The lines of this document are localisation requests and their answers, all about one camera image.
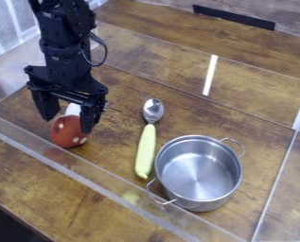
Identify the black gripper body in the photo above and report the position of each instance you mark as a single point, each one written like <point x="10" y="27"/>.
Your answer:
<point x="74" y="89"/>

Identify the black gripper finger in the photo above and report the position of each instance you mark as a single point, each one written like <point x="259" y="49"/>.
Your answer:
<point x="46" y="103"/>
<point x="91" y="109"/>

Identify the white and brown toy mushroom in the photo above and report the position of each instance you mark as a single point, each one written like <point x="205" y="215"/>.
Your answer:
<point x="66" y="134"/>

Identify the silver metal pot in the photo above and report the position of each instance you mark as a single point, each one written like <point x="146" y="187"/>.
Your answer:
<point x="198" y="172"/>

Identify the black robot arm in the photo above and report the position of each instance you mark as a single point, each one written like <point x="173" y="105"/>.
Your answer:
<point x="66" y="23"/>

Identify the black strip on table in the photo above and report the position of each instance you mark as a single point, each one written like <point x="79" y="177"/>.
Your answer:
<point x="234" y="17"/>

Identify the yellow handled metal spoon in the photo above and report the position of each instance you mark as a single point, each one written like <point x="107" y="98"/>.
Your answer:
<point x="153" y="112"/>

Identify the clear acrylic barrier wall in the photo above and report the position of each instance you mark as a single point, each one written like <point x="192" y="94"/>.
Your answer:
<point x="174" y="219"/>

